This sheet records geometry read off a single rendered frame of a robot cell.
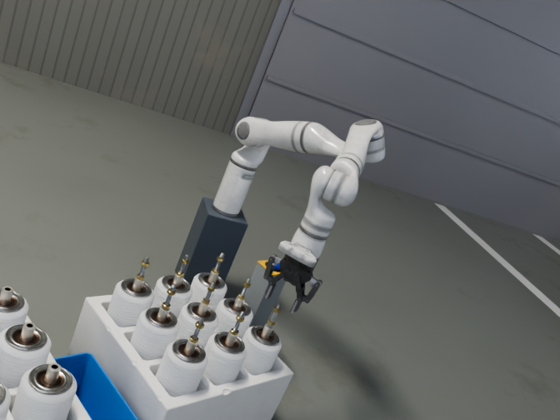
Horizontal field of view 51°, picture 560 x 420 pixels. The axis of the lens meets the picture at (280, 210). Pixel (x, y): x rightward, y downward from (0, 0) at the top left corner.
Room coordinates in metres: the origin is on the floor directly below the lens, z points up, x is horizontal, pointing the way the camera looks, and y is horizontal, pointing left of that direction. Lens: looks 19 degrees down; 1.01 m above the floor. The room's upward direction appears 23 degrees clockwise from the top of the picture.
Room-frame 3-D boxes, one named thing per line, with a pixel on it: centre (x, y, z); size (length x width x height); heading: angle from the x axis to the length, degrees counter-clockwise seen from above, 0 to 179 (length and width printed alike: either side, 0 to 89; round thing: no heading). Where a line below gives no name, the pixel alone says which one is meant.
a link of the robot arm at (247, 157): (1.80, 0.17, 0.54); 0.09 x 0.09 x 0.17; 54
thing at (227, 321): (1.33, 0.00, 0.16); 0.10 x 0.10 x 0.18
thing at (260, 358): (1.26, -0.09, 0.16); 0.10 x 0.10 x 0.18
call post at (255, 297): (1.51, -0.05, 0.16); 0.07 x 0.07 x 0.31; 51
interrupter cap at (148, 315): (1.15, 0.15, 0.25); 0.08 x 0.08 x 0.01
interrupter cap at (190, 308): (1.24, 0.08, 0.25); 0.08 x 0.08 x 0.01
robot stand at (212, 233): (1.80, 0.17, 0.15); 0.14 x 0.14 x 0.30; 23
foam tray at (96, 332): (1.24, 0.08, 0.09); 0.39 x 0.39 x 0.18; 51
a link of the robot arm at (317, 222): (1.26, -0.08, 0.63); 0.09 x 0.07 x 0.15; 81
